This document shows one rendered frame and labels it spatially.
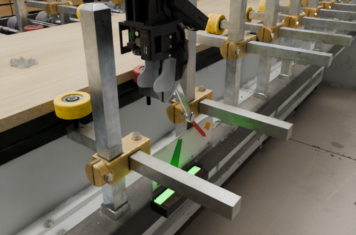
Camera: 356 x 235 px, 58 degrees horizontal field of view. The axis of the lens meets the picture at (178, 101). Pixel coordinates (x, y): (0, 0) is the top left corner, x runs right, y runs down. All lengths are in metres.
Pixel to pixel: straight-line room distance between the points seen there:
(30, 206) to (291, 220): 1.28
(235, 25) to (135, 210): 0.56
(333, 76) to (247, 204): 1.99
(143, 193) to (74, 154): 0.22
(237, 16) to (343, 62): 2.56
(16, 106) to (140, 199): 0.34
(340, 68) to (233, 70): 2.53
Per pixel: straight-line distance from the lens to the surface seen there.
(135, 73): 0.89
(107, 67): 0.56
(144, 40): 0.49
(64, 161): 0.86
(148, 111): 1.03
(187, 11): 0.55
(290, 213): 1.82
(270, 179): 2.01
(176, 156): 0.80
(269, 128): 0.74
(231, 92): 1.00
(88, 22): 0.54
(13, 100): 0.81
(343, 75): 3.46
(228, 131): 1.01
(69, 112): 0.73
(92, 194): 0.92
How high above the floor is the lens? 1.20
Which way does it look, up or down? 25 degrees down
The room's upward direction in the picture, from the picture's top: straight up
